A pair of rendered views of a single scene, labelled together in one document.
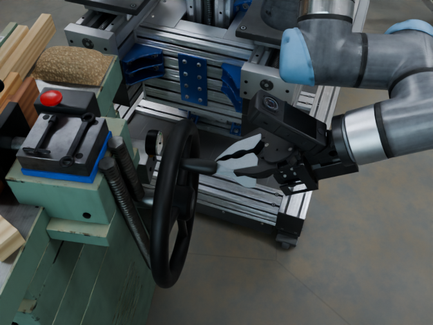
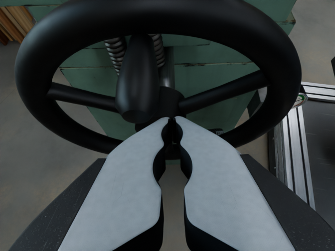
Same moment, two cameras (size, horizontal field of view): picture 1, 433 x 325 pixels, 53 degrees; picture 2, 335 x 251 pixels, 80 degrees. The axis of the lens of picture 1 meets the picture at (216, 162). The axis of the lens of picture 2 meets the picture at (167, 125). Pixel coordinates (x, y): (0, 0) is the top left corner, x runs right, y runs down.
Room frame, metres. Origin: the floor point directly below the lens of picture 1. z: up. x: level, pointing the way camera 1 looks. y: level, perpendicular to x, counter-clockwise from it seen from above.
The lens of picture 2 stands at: (0.42, -0.06, 1.02)
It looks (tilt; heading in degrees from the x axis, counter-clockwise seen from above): 63 degrees down; 84
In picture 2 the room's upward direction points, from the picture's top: 4 degrees counter-clockwise
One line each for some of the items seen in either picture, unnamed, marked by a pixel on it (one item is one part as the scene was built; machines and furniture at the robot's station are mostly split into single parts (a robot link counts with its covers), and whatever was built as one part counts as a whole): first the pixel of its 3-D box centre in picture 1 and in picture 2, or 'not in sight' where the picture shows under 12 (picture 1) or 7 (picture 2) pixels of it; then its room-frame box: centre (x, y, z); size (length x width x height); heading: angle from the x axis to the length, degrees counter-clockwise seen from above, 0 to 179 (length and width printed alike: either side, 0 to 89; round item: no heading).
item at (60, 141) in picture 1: (66, 131); not in sight; (0.42, 0.21, 0.99); 0.13 x 0.11 x 0.06; 171
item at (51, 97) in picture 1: (51, 98); not in sight; (0.46, 0.23, 1.02); 0.03 x 0.03 x 0.01
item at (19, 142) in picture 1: (29, 146); not in sight; (0.43, 0.28, 0.95); 0.09 x 0.07 x 0.09; 171
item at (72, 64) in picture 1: (69, 59); not in sight; (0.68, 0.28, 0.92); 0.14 x 0.09 x 0.04; 81
